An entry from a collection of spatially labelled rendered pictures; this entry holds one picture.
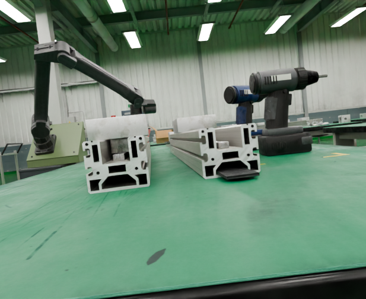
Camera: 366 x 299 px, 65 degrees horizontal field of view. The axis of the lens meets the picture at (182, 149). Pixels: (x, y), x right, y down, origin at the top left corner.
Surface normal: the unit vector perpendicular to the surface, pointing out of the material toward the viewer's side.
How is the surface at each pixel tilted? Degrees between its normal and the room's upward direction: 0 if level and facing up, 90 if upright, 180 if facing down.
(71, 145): 45
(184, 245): 0
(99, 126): 90
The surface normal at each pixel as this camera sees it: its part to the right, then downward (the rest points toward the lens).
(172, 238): -0.11, -0.99
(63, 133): -0.03, -0.67
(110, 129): 0.11, 0.04
